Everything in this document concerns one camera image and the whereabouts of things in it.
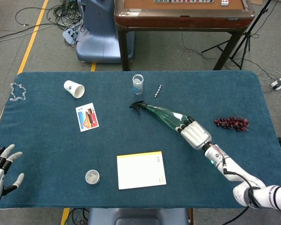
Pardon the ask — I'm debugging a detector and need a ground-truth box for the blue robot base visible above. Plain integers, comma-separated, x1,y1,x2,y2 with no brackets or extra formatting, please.
75,0,135,63

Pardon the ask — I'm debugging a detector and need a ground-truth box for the brown mahjong table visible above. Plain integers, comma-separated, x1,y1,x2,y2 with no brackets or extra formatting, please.
114,0,256,71

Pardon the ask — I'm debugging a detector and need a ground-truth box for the green spray bottle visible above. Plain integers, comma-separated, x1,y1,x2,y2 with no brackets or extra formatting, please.
128,100,192,132

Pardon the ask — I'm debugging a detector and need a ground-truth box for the black tripod stand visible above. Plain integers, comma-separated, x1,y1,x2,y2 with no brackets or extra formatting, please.
201,0,272,70

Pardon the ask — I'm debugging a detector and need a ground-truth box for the picture card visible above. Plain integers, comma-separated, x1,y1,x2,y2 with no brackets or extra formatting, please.
75,102,100,133

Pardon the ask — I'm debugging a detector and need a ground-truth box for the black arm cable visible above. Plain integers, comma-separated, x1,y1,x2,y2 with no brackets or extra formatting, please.
221,158,263,225

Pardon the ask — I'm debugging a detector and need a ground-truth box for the clear plastic cup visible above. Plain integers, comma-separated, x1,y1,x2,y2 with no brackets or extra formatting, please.
132,74,144,95

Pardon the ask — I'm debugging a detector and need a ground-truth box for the black floor cable bundle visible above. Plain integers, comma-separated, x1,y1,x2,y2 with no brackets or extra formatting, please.
15,0,85,49

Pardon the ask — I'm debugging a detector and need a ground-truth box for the round clear pin box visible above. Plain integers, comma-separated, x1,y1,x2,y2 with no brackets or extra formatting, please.
85,169,101,185

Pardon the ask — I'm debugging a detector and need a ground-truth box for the grey power strip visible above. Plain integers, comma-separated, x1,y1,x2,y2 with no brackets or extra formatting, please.
62,27,79,44

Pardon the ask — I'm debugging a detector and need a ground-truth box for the grey robot torso base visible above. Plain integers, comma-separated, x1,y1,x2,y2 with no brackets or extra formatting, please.
88,208,189,225

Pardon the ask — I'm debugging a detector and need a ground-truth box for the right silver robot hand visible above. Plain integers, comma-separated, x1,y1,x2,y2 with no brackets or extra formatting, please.
175,115,213,150

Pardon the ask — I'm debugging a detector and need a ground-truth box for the row of face-up mahjong tiles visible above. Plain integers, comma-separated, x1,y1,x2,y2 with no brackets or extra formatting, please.
154,0,214,4

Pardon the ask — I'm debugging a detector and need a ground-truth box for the blue table cloth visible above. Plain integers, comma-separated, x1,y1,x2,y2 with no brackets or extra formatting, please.
0,70,281,210

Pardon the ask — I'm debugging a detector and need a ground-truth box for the red grape bunch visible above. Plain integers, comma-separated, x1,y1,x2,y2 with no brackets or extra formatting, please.
213,113,250,132

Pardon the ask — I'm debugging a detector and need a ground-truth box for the white paper cup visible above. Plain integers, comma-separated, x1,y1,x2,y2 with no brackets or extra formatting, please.
63,80,86,99

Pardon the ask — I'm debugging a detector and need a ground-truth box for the clear plastic bead chain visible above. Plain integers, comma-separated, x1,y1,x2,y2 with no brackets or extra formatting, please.
9,82,27,102

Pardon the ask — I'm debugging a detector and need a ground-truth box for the white notepad yellow edge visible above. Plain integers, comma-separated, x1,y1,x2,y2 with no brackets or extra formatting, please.
116,150,167,190

